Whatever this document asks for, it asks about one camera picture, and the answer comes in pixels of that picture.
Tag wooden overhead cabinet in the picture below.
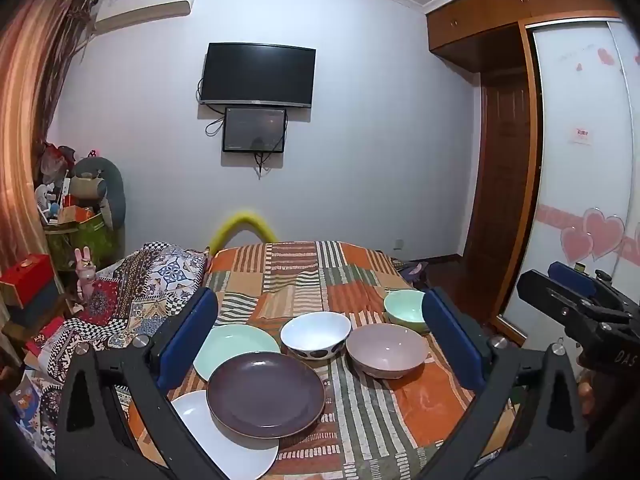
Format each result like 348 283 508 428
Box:
426 0 621 76

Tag pink bowl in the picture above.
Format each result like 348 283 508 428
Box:
346 323 429 380

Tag pink heart stickers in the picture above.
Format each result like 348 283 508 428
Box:
537 205 640 263

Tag yellow pillow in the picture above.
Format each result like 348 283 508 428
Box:
209 208 277 256

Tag white air conditioner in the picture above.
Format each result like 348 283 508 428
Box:
92 0 192 36

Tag striped patchwork bedspread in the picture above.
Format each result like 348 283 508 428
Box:
127 241 516 480

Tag dark purple plate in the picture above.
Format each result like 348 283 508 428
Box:
206 351 327 439

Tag mint green bowl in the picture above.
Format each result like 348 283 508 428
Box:
383 290 431 335

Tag dark blue box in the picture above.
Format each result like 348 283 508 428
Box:
5 280 66 328

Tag small white fan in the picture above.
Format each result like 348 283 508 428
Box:
34 183 63 223

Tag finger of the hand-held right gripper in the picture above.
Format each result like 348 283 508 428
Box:
517 270 631 324
547 261 613 301

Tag orange curtain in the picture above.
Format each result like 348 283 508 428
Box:
0 0 96 281

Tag pink rabbit toy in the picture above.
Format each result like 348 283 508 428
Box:
74 246 101 311

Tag mint green plate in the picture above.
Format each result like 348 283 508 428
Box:
192 324 282 382

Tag white plate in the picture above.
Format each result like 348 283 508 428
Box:
171 390 280 480

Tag patterned quilt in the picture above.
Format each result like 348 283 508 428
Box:
10 242 211 461

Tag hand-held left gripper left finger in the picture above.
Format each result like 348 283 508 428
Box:
55 287 221 480

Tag red box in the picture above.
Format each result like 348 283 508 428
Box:
0 253 56 308

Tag orange box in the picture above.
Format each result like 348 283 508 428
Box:
59 205 96 224

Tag brown wooden door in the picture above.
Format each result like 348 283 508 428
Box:
462 72 533 306

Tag white sliding wardrobe door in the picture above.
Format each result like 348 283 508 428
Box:
500 17 640 346

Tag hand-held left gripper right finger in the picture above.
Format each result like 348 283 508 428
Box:
415 287 591 480

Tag dark bag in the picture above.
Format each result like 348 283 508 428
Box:
400 260 429 291

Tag small black monitor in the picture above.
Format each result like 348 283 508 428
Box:
222 106 288 154

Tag white bowl with dark dots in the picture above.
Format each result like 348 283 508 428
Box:
280 311 352 360

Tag person's right forearm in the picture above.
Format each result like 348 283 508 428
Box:
575 377 603 416

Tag black wall television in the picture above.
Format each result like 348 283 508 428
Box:
198 42 317 109

